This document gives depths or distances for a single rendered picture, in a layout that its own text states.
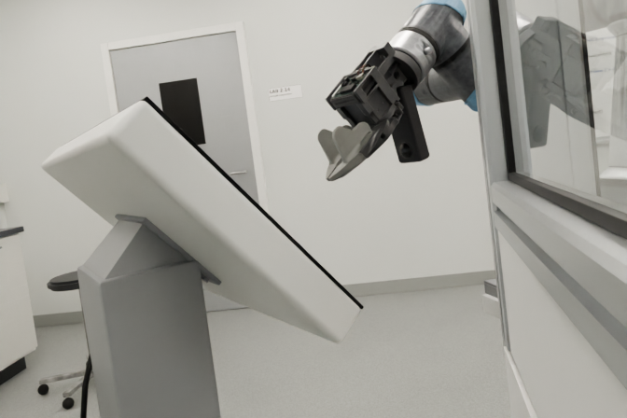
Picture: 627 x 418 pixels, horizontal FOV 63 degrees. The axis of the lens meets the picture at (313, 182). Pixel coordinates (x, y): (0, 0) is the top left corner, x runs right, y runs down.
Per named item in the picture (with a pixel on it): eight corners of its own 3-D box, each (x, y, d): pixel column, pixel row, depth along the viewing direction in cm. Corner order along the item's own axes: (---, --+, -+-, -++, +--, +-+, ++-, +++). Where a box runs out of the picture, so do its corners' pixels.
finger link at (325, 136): (294, 157, 70) (331, 111, 74) (321, 186, 72) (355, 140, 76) (307, 156, 67) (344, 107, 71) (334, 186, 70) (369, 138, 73)
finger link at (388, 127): (344, 151, 71) (376, 108, 74) (352, 160, 72) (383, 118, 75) (366, 149, 67) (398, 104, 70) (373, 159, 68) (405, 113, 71)
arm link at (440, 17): (482, 17, 80) (447, -24, 78) (451, 62, 76) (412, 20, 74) (449, 36, 87) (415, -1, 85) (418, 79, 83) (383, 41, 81)
